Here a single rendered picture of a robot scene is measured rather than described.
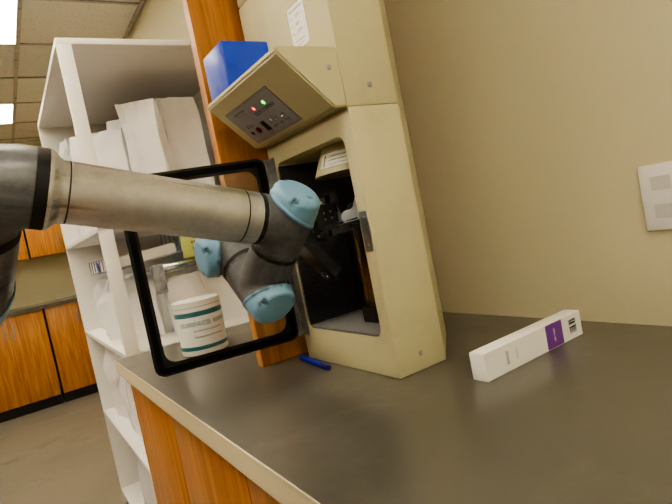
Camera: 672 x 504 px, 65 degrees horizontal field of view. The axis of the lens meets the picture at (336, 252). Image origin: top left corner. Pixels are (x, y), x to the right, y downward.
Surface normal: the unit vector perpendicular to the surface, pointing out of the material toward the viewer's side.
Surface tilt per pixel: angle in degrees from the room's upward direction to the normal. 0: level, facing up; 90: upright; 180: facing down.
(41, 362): 90
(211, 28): 90
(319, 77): 90
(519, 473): 0
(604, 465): 0
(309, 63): 90
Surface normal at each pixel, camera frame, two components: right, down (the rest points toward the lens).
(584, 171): -0.83, 0.20
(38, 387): 0.53, -0.05
